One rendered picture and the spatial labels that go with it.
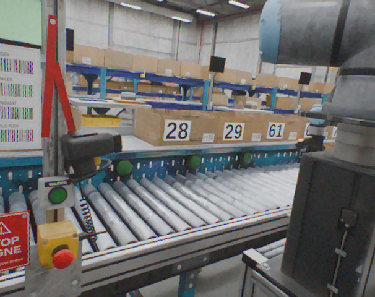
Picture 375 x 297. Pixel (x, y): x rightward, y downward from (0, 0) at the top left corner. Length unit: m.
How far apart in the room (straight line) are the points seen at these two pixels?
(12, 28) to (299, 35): 0.61
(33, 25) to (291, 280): 0.85
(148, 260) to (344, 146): 0.60
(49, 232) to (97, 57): 5.43
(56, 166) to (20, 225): 0.14
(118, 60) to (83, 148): 5.55
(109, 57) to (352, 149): 5.62
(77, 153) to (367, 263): 0.64
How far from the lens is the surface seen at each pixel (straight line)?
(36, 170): 1.28
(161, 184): 1.33
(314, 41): 0.71
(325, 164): 0.70
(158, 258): 0.91
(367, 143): 0.71
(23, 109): 0.65
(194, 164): 1.50
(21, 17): 0.77
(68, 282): 0.82
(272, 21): 0.73
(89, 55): 5.96
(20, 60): 0.64
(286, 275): 0.83
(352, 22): 0.70
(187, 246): 0.95
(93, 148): 0.62
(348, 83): 0.70
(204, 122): 1.58
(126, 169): 1.32
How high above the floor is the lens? 1.21
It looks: 12 degrees down
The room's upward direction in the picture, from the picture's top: 6 degrees clockwise
